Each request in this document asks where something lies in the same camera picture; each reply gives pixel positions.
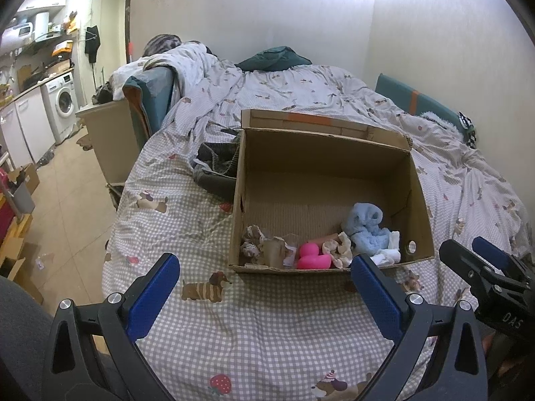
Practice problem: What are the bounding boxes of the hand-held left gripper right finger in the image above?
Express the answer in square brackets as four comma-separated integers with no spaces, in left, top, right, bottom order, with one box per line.
[350,254,490,401]

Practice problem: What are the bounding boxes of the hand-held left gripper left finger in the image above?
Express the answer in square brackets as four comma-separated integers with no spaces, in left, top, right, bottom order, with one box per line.
[39,253,181,401]

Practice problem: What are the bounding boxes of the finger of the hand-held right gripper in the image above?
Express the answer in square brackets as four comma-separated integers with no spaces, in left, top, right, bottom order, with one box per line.
[471,236,535,281]
[439,239,509,292]

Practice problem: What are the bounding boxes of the cream fluffy plush item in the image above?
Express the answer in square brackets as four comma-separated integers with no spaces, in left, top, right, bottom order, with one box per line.
[321,231,357,269]

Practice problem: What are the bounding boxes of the pink rubber duck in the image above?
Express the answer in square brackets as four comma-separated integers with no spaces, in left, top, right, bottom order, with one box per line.
[295,241,333,270]

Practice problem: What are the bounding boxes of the brown paper piece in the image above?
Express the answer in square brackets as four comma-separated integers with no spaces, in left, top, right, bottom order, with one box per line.
[261,236,293,266]

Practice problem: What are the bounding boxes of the patterned fabric scrunchie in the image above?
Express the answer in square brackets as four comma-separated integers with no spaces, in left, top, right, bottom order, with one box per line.
[240,225,265,260]

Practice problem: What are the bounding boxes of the brown cardboard box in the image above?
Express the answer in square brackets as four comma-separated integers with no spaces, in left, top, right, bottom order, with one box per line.
[228,109,436,276]

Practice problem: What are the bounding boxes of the white fluffy sock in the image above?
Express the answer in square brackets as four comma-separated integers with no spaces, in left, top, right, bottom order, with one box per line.
[371,231,402,266]

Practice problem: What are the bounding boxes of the blue fluffy sock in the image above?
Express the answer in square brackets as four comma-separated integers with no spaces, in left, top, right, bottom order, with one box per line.
[342,202,392,256]

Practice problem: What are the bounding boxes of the checked dog print bedsheet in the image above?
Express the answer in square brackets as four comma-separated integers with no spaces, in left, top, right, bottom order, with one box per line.
[102,63,535,401]

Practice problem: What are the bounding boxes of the black white checkered cloth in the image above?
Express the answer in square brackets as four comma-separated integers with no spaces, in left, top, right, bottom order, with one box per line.
[457,111,478,149]

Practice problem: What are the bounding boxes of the person's grey clothing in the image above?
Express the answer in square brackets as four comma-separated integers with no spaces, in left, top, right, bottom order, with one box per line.
[0,277,57,401]

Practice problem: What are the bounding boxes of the flat cardboard boxes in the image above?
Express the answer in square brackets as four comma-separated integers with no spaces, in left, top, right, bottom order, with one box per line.
[0,213,44,305]

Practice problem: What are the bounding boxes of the dark green folded garment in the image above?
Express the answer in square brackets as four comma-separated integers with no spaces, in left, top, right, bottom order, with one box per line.
[191,141,242,202]

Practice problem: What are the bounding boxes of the grey plastic bin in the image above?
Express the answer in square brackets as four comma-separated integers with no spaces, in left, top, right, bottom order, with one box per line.
[7,179,37,215]

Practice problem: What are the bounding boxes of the beige bedside cabinet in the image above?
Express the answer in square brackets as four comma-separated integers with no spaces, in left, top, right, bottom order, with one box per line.
[75,99,143,186]

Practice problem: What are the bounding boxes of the teal padded headboard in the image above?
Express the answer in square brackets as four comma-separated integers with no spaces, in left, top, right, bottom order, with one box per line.
[122,66,177,135]

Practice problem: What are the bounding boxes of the white kitchen cabinet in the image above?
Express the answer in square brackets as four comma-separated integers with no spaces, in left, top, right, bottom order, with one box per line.
[0,87,58,168]

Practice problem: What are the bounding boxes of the white washing machine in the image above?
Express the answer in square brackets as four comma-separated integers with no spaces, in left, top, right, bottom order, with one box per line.
[41,72,81,143]

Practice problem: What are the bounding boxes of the white printed duvet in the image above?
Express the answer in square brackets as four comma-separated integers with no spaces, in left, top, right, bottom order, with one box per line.
[141,43,245,107]

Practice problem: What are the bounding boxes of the grey striped pillow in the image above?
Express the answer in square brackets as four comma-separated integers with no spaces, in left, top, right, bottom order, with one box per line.
[143,34,183,57]

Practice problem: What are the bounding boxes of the black hanging garment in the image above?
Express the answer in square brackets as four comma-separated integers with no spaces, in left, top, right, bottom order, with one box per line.
[84,26,102,64]

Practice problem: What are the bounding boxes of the dark teal pillow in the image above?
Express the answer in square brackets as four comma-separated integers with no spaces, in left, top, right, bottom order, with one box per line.
[235,46,313,73]

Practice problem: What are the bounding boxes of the white water heater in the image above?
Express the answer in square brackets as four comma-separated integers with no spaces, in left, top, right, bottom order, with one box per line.
[33,11,51,43]

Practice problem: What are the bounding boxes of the teal cushion with orange strap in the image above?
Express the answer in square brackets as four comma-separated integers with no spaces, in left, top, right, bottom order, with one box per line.
[373,73,465,134]

